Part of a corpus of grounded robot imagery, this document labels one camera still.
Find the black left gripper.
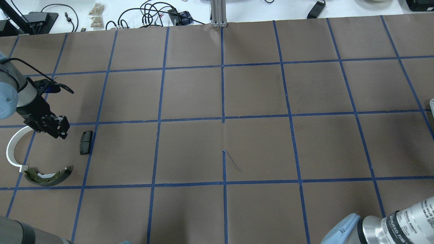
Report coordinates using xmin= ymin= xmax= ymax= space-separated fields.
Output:
xmin=16 ymin=98 xmax=70 ymax=139

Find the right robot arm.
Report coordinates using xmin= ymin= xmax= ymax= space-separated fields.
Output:
xmin=321 ymin=197 xmax=434 ymax=244

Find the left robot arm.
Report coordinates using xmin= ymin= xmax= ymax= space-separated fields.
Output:
xmin=0 ymin=53 xmax=74 ymax=139

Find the dark grey brake pad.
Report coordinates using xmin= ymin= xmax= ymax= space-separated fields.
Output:
xmin=79 ymin=131 xmax=93 ymax=155

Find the white curved plastic strip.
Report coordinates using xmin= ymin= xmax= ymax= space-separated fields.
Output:
xmin=6 ymin=126 xmax=33 ymax=173

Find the olive metal brake shoe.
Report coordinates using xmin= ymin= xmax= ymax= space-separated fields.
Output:
xmin=24 ymin=166 xmax=73 ymax=187

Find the black monitor stand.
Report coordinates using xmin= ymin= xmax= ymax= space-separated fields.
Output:
xmin=0 ymin=0 xmax=59 ymax=37

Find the black power adapter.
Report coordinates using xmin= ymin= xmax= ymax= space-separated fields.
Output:
xmin=307 ymin=0 xmax=326 ymax=19

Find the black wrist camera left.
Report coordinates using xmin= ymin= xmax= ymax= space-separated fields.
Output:
xmin=31 ymin=79 xmax=75 ymax=96

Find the black cable bundle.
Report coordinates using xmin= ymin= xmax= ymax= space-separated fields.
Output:
xmin=105 ymin=1 xmax=207 ymax=30

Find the aluminium frame post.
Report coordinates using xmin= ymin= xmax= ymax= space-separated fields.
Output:
xmin=210 ymin=0 xmax=227 ymax=28

